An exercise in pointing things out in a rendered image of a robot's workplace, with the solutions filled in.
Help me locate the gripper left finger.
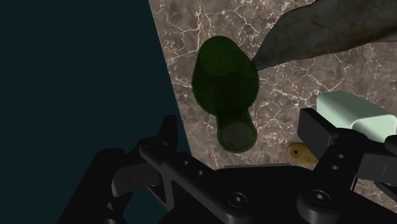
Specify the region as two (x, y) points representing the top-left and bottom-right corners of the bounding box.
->
(57, 115), (246, 224)

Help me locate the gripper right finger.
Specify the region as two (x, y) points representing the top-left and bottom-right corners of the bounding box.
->
(296, 107), (397, 224)

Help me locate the pale green rounded box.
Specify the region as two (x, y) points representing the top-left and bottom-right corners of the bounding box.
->
(316, 90), (397, 144)

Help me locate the dark green glass bottle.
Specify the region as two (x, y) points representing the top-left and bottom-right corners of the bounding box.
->
(191, 35), (260, 154)

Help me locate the dark grey blue cloth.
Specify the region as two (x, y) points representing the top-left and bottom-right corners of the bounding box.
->
(251, 0), (397, 71)

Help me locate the yellow ridged handle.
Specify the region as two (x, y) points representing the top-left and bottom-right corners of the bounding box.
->
(286, 142), (319, 166)

